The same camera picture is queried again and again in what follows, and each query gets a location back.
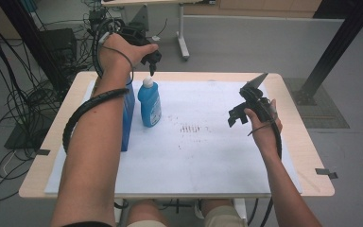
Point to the black electronic device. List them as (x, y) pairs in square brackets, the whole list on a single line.
[(97, 15)]

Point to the black computer box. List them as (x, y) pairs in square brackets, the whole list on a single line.
[(58, 44)]

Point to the blue cardboard box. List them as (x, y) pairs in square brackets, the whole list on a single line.
[(127, 119)]

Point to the person's left leg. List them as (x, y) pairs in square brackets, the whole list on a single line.
[(145, 211)]

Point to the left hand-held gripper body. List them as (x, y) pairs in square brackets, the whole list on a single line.
[(135, 35)]

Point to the black tape piece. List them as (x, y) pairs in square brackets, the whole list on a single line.
[(324, 172), (43, 152)]

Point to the small white plug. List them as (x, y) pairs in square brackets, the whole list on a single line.
[(155, 38)]

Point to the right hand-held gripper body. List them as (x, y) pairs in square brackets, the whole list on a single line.
[(256, 99)]

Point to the wooden cabinet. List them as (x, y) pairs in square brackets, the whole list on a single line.
[(264, 6)]

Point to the person's right hand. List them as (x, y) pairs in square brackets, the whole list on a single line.
[(266, 138)]

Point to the black shirt sleeve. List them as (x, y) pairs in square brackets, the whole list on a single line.
[(86, 224)]

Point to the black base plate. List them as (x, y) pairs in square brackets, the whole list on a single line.
[(22, 138)]

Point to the grey floor mat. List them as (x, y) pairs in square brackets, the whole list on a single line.
[(324, 107)]

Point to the beige shorts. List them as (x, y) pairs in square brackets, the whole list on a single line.
[(223, 221)]

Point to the black metal frame post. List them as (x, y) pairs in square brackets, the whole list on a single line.
[(34, 44), (337, 44)]

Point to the white table mat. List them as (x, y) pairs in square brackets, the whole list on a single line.
[(201, 157)]

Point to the person's right leg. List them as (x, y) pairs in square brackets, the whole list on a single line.
[(217, 205)]

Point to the person's leg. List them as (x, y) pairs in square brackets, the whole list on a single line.
[(217, 205), (145, 211)]

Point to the black metal crossbar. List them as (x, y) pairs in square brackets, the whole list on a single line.
[(177, 205)]

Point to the person's left hand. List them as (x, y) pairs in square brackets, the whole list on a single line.
[(119, 55)]

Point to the blue detergent bottle white cap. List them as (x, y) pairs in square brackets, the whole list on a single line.
[(149, 104)]

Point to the light wooden table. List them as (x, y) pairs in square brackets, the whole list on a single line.
[(297, 142)]

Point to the white background desk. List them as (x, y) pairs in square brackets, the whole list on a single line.
[(180, 31)]

